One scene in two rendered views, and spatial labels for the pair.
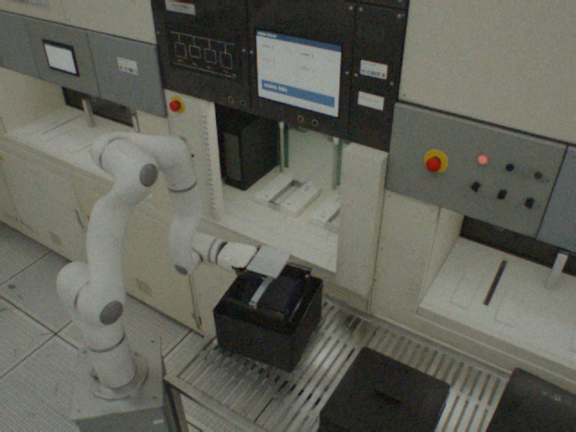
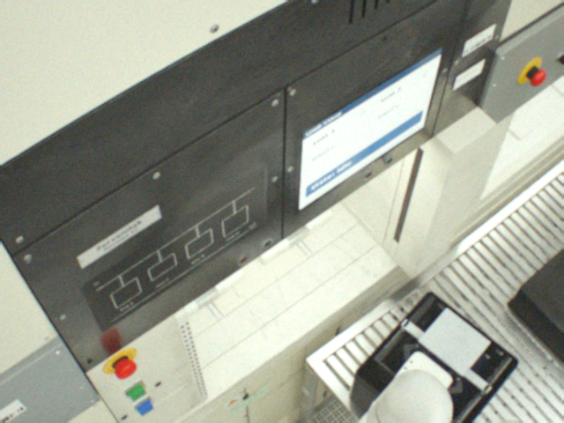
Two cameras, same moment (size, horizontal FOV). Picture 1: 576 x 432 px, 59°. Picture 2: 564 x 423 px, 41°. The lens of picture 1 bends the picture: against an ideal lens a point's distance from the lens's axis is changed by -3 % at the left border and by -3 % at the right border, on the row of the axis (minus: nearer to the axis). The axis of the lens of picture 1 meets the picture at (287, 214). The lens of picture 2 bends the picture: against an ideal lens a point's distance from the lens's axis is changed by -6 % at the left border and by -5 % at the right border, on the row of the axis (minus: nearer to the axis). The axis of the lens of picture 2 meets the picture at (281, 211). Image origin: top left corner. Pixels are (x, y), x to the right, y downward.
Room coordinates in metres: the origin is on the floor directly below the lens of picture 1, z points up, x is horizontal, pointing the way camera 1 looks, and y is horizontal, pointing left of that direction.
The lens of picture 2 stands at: (1.36, 0.72, 2.58)
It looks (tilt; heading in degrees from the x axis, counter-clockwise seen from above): 59 degrees down; 288
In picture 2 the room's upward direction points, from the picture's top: 1 degrees clockwise
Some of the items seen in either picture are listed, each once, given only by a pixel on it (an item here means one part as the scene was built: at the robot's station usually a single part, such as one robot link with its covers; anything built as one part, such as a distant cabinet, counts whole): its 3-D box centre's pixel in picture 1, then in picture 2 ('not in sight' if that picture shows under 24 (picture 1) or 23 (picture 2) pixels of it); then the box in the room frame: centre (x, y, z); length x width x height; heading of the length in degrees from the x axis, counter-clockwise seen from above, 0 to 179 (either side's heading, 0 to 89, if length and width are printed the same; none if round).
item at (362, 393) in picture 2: (270, 312); (432, 379); (1.20, 0.06, 0.85); 0.28 x 0.28 x 0.17; 67
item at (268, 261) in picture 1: (269, 296); (439, 368); (1.20, 0.06, 0.93); 0.24 x 0.20 x 0.32; 157
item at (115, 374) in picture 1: (112, 355); not in sight; (1.01, 0.55, 0.85); 0.19 x 0.19 x 0.18
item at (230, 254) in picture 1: (236, 256); (418, 385); (1.24, 0.16, 1.06); 0.11 x 0.10 x 0.07; 67
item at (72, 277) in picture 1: (89, 303); not in sight; (1.03, 0.57, 1.07); 0.19 x 0.12 x 0.24; 48
